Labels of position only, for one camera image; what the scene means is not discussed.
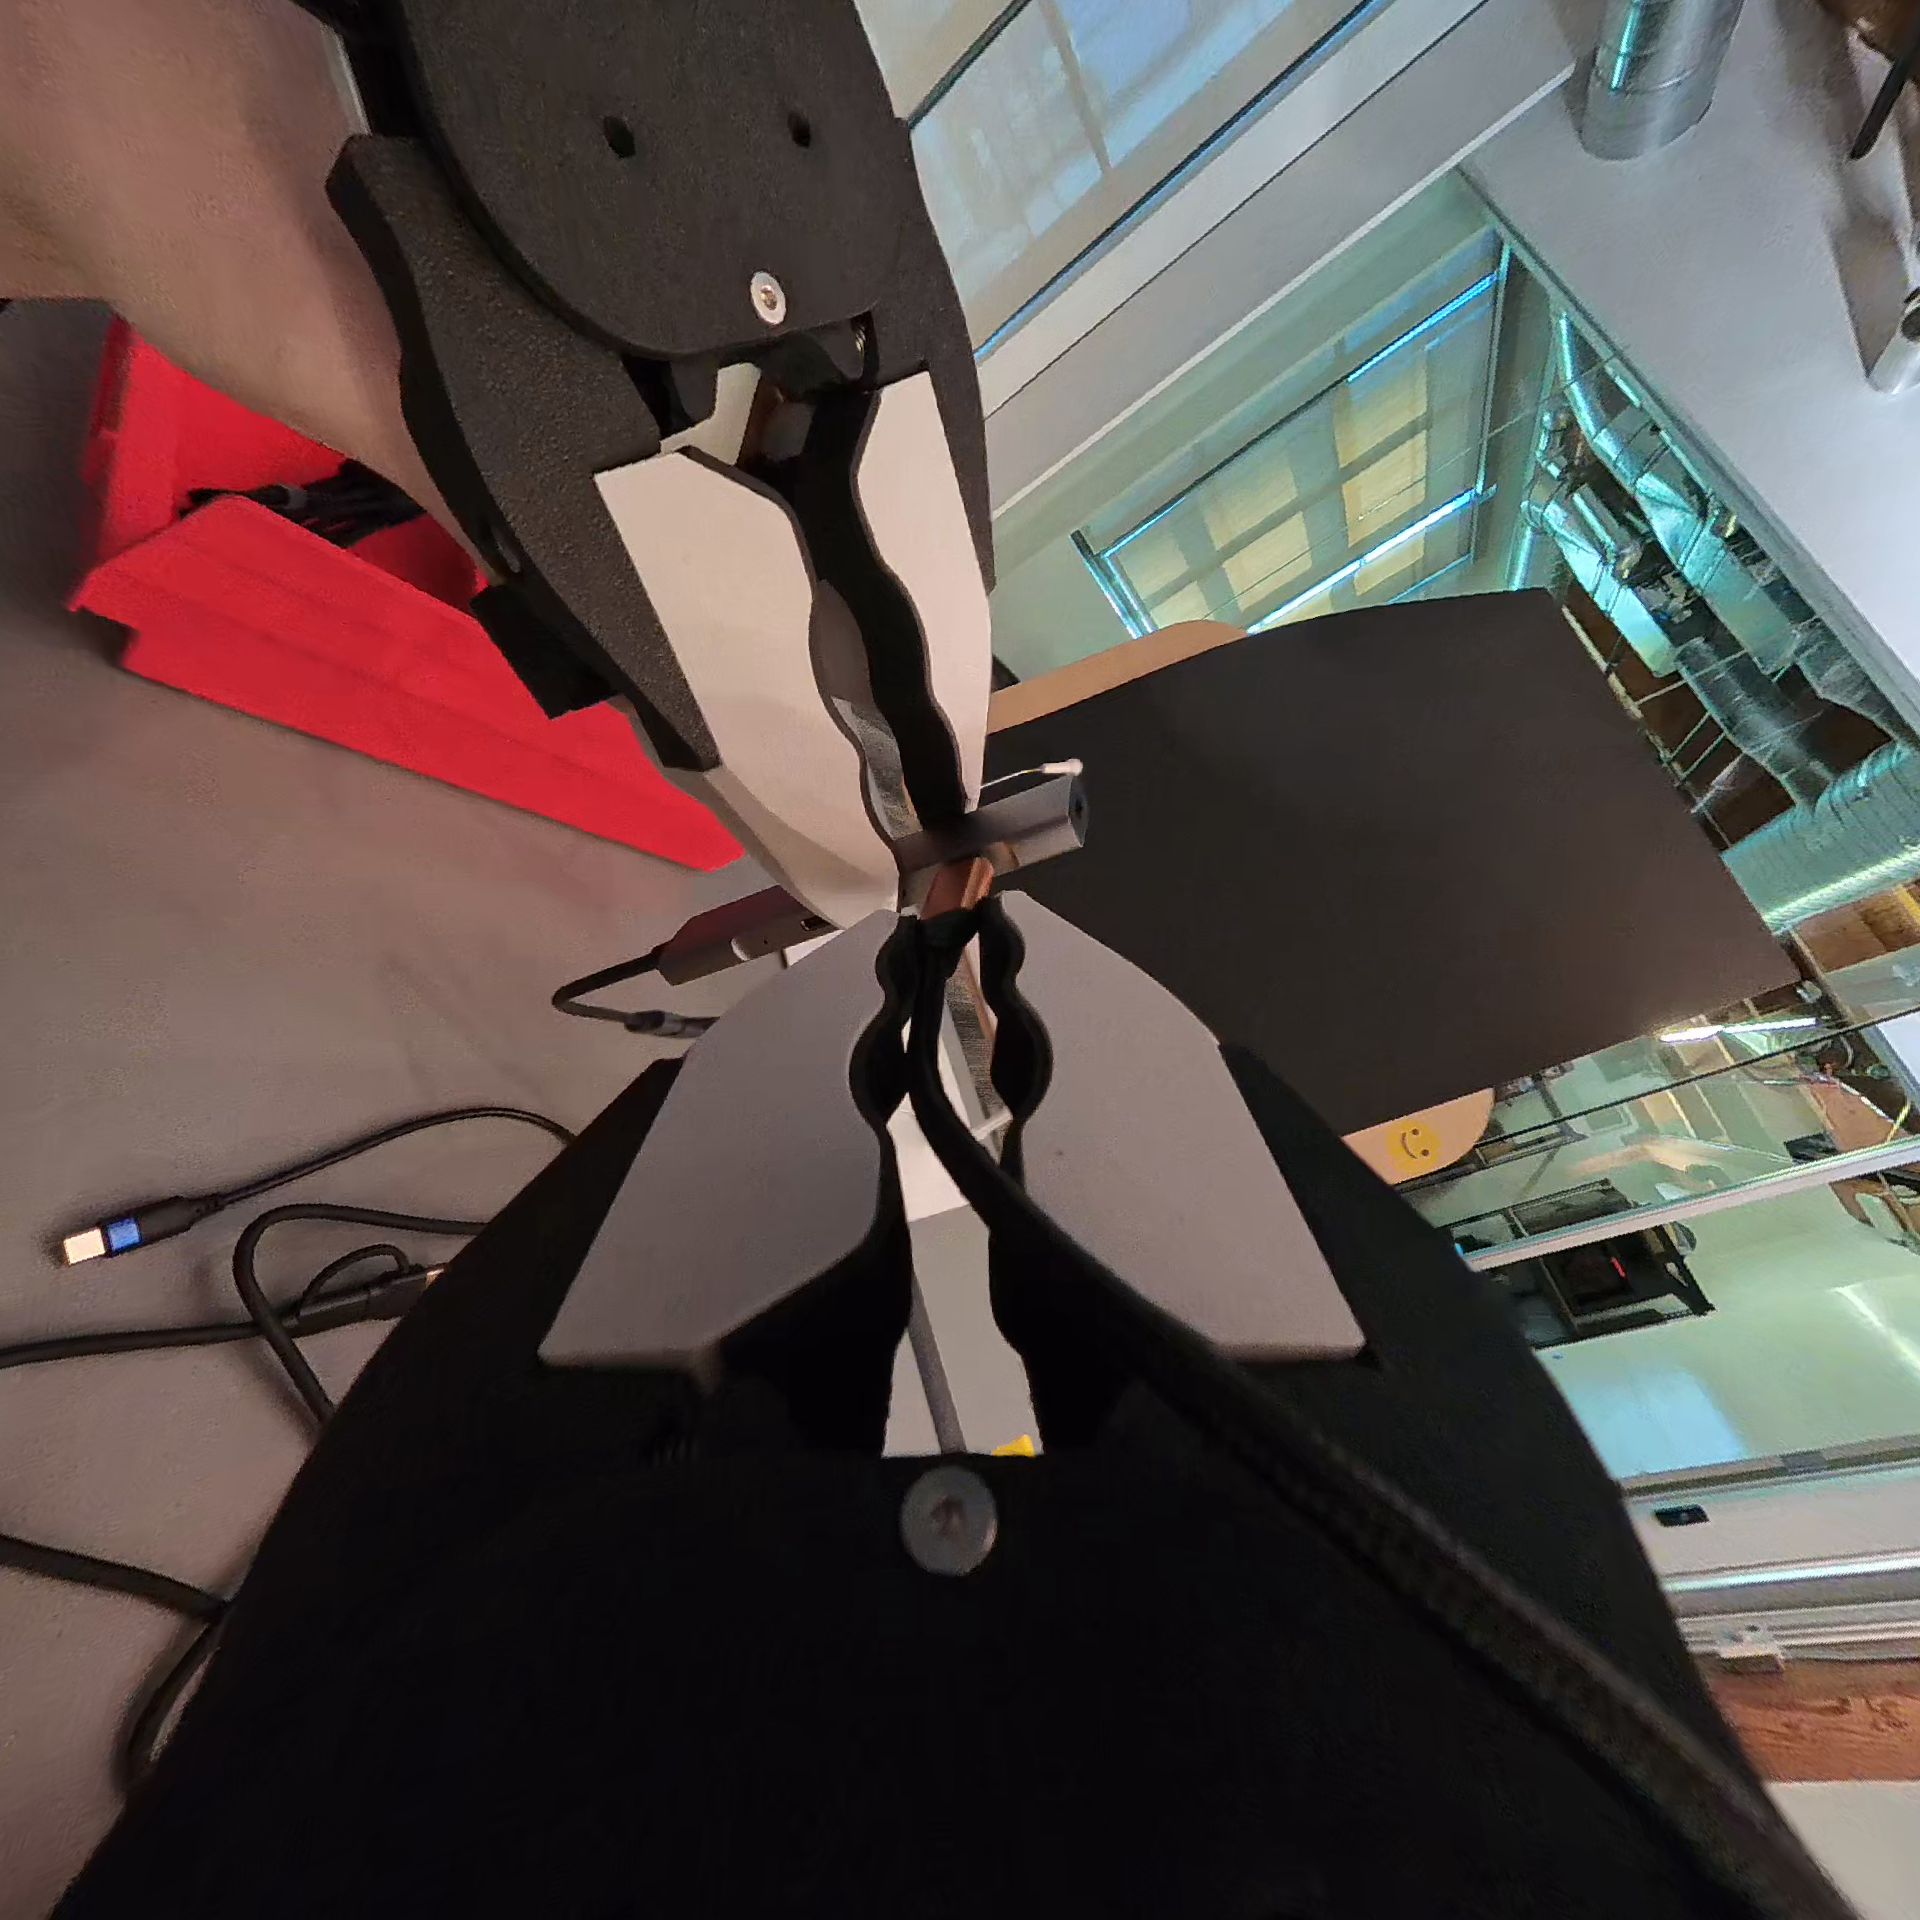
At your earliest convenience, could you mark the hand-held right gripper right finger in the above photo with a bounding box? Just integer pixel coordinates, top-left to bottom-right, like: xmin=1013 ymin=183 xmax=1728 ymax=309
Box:
xmin=976 ymin=888 xmax=1369 ymax=1366

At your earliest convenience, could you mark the black cable with blue-ringed plugs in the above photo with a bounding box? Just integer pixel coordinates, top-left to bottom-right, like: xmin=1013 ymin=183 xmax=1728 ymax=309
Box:
xmin=58 ymin=1106 xmax=578 ymax=1273

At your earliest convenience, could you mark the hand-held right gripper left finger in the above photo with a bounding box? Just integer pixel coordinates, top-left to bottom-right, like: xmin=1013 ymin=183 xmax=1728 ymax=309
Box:
xmin=536 ymin=910 xmax=920 ymax=1391

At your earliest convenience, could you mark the black divider panel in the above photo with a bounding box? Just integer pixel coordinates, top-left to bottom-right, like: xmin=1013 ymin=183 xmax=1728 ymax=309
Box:
xmin=980 ymin=590 xmax=1803 ymax=1173

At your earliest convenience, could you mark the shiny metal cylinder duct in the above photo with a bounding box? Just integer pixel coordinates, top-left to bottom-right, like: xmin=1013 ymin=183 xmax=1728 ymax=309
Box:
xmin=1572 ymin=0 xmax=1743 ymax=162

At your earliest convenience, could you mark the grey usb hub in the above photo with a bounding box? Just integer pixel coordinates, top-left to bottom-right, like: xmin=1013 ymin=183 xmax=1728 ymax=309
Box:
xmin=659 ymin=765 xmax=1101 ymax=990

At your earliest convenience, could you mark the silver ventilation duct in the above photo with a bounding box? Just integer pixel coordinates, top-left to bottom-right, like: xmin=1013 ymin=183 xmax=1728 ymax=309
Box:
xmin=1665 ymin=629 xmax=1920 ymax=937

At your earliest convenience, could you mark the black cable with copper plug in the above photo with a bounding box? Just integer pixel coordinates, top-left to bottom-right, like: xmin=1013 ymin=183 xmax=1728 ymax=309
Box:
xmin=901 ymin=857 xmax=1852 ymax=1920

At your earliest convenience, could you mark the black hub cable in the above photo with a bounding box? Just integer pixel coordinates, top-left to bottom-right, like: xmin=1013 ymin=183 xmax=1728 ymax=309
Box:
xmin=553 ymin=953 xmax=722 ymax=1040

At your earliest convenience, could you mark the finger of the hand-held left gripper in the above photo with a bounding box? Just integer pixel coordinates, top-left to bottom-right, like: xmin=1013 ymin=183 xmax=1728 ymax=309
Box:
xmin=593 ymin=366 xmax=918 ymax=927
xmin=811 ymin=375 xmax=994 ymax=833

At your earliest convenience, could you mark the black cable with gold plug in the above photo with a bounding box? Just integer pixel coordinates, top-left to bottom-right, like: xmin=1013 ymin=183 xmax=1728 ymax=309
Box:
xmin=0 ymin=1199 xmax=489 ymax=1427

